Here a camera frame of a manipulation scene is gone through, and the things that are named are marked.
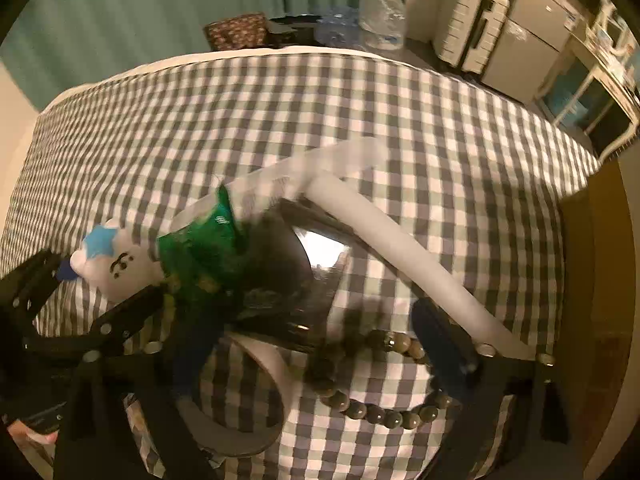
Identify olive bead bracelet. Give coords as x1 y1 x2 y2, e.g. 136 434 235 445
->
305 329 453 430

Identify green snack packet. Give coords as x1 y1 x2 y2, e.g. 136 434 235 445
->
157 185 247 303

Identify black bag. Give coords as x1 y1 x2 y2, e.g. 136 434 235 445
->
267 15 318 46

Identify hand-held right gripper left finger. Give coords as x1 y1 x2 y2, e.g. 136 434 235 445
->
52 310 223 480

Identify large clear water bottle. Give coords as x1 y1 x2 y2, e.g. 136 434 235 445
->
359 0 407 52

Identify white foam tube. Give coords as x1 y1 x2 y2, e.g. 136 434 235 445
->
220 137 532 362

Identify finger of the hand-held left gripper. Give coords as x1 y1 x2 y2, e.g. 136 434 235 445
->
25 292 166 361
0 250 76 331

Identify white plush toy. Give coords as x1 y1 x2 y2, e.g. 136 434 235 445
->
70 217 167 306

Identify white tape roll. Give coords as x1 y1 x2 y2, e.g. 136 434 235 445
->
180 332 301 458

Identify white dressing table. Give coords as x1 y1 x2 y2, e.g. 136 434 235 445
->
535 35 640 161

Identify crushed clear plastic bottles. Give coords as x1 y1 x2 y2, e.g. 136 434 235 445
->
315 5 362 46

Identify white suitcase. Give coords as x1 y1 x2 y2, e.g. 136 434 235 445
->
432 0 511 73

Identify wide green curtain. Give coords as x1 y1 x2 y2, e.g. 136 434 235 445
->
0 0 411 111

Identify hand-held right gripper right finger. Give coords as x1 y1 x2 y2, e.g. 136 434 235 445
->
414 301 575 480

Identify checkered bed sheet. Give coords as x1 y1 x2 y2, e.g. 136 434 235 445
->
0 52 601 480

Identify white oval mirror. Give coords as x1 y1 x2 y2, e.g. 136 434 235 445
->
592 0 640 61

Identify grey fridge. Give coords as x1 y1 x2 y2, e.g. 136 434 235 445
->
480 0 583 98

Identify patterned gift bag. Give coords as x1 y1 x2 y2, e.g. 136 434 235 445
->
204 12 268 52

